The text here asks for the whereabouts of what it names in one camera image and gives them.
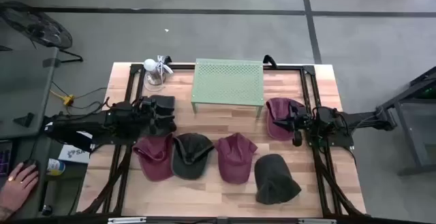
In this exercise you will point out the black computer mouse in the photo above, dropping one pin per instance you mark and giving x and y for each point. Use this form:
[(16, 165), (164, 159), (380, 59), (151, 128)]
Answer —
[(31, 163)]

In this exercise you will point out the dark grey knit beanie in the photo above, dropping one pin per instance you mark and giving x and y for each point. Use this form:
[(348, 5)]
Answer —
[(274, 183)]

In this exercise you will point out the silver metal bracket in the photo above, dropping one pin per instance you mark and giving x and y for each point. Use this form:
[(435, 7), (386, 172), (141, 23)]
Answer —
[(127, 220)]

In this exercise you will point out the maroon baseball cap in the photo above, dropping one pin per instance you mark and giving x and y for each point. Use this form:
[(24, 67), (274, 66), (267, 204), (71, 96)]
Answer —
[(235, 162), (277, 130), (155, 159)]

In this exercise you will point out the grey desk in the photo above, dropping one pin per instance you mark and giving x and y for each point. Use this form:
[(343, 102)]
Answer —
[(20, 81)]

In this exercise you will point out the black curved bracket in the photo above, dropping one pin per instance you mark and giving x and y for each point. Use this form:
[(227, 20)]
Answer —
[(270, 61), (168, 60)]

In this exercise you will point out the black wedge stand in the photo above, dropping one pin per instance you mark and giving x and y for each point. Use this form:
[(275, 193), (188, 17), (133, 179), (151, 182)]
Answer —
[(25, 120)]

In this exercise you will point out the green perforated metal rack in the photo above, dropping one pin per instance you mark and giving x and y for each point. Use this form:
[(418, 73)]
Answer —
[(228, 81)]

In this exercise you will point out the yellow power splitter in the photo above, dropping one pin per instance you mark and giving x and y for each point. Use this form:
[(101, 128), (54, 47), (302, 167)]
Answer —
[(69, 99)]

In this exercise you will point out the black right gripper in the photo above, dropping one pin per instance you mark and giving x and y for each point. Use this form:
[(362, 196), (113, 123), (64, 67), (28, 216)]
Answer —
[(302, 121)]

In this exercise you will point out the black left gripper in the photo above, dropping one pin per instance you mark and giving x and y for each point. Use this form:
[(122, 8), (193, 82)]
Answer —
[(146, 115)]

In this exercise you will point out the white printed box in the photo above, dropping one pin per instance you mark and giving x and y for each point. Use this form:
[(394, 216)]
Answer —
[(73, 154)]

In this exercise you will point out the black cloth hat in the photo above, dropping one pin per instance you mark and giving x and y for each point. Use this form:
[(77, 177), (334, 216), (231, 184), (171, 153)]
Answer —
[(167, 101)]

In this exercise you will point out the white and yellow can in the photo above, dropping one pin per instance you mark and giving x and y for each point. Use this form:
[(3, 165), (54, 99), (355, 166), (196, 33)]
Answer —
[(55, 167)]

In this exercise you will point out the black aluminium table frame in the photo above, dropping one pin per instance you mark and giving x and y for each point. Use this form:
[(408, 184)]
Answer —
[(180, 66)]

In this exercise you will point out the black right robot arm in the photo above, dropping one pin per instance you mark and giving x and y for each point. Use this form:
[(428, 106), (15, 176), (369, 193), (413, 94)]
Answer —
[(357, 120)]

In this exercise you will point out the person's forearm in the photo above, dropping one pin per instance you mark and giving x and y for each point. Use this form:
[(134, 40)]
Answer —
[(5, 213)]

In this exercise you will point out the purple-lit keyboard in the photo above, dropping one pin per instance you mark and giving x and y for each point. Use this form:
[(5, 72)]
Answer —
[(5, 159)]

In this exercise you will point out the person's hand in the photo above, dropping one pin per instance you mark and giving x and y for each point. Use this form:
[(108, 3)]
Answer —
[(18, 186)]

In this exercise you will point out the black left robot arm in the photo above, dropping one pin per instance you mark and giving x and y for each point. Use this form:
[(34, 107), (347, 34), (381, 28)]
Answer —
[(78, 125)]

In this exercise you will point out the black floor fan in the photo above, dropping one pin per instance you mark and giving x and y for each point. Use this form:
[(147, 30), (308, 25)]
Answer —
[(37, 28)]

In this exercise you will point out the computer with green light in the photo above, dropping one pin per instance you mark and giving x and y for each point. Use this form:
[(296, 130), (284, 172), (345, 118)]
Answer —
[(428, 92)]

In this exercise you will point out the dark grey baseball cap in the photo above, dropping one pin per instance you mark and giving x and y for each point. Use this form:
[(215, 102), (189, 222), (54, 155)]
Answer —
[(190, 162)]

